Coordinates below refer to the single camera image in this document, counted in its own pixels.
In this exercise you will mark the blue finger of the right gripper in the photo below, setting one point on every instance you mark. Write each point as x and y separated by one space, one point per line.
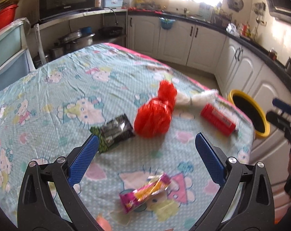
286 108

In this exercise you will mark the black frying pan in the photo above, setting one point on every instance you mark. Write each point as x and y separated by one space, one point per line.
111 32

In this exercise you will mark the silver green snack wrapper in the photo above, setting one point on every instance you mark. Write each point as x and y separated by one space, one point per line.
112 132

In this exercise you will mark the pink yellow candy wrapper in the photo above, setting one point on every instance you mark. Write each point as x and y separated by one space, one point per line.
155 185

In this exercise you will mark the blue hanging basket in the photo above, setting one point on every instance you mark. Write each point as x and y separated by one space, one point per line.
166 23

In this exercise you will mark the light blue drawer unit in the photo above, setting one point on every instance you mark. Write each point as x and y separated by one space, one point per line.
15 58

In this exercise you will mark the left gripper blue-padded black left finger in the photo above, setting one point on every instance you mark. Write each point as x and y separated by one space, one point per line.
36 207

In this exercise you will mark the red plastic bag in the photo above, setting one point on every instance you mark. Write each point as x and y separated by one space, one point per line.
154 117

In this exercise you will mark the crumpled white tissue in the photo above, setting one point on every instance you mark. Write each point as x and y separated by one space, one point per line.
198 99

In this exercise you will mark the black kitchen countertop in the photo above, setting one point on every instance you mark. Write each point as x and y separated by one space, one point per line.
230 31

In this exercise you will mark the steel cooking pot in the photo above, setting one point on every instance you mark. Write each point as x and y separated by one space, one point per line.
76 40

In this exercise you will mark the red cylindrical snack pack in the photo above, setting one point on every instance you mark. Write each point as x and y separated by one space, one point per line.
219 120

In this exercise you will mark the yellow rimmed trash bin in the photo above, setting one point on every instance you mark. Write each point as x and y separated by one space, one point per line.
252 110

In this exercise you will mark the wall exhaust fan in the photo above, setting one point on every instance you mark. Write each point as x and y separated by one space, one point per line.
235 5

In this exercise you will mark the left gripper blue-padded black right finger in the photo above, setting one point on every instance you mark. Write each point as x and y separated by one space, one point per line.
244 200

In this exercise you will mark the white kitchen cabinets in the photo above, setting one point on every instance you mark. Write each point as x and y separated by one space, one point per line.
236 63

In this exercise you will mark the blue plastic storage box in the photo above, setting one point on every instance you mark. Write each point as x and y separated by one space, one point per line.
112 3

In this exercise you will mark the Hello Kitty bed sheet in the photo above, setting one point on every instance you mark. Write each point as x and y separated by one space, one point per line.
47 113

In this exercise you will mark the red plastic basin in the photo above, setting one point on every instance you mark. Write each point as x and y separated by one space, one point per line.
7 15

